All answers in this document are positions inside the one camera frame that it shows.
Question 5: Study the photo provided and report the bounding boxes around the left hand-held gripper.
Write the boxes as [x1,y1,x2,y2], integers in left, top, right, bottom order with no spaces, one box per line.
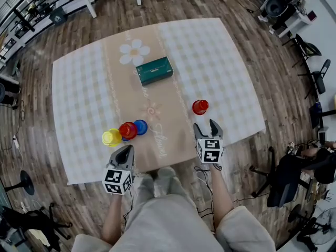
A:
[101,145,136,195]

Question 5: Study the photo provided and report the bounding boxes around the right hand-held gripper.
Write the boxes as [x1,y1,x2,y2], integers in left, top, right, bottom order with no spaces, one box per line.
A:
[193,119,224,164]

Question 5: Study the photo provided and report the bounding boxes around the yellow paper cup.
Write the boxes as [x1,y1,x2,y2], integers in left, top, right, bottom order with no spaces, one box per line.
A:
[102,128,122,148]
[104,134,123,148]

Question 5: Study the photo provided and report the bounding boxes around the red paper cup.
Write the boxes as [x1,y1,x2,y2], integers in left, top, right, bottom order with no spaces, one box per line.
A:
[192,99,210,116]
[118,121,138,141]

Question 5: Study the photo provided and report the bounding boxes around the person's left forearm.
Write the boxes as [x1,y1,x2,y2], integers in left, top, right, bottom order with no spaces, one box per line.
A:
[101,193,124,245]

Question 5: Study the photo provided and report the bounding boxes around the person's right forearm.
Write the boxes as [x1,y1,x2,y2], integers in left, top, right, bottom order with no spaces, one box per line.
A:
[209,164,234,222]

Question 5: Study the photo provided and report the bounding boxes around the person's grey trousers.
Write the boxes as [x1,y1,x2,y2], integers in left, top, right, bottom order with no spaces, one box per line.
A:
[128,166,200,207]

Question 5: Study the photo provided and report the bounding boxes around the checkered flower tablecloth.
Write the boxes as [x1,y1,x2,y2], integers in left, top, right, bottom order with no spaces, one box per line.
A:
[51,17,266,185]

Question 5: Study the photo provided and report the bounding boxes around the person's beige shirt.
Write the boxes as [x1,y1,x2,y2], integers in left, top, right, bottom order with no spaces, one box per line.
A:
[70,195,276,252]

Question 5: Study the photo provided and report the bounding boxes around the green cardboard box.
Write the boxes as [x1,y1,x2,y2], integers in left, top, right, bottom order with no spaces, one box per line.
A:
[135,56,174,87]

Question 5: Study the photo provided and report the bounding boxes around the black office chair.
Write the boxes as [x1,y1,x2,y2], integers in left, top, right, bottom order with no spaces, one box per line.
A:
[0,202,74,251]
[249,140,336,208]

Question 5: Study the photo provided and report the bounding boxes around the black round-base stand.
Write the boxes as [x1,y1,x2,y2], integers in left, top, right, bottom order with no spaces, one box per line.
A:
[4,170,35,196]

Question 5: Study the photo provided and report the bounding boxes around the black folding chair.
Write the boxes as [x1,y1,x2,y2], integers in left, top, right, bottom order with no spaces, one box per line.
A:
[298,59,332,99]
[282,33,323,68]

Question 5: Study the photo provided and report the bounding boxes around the small white desk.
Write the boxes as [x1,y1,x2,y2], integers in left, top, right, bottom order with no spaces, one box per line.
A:
[271,1,320,38]

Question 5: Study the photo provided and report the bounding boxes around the black floor fan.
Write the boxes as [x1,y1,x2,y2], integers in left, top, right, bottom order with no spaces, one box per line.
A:
[287,203,336,252]

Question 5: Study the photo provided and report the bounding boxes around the grey waste bin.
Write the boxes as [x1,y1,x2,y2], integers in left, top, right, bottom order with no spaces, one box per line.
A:
[49,6,68,26]

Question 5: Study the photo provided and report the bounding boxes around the square wooden table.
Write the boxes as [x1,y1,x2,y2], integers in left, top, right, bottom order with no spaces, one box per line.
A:
[75,0,142,18]

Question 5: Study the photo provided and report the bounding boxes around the black metal railing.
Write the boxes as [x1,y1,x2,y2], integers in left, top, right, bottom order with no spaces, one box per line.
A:
[0,0,77,62]

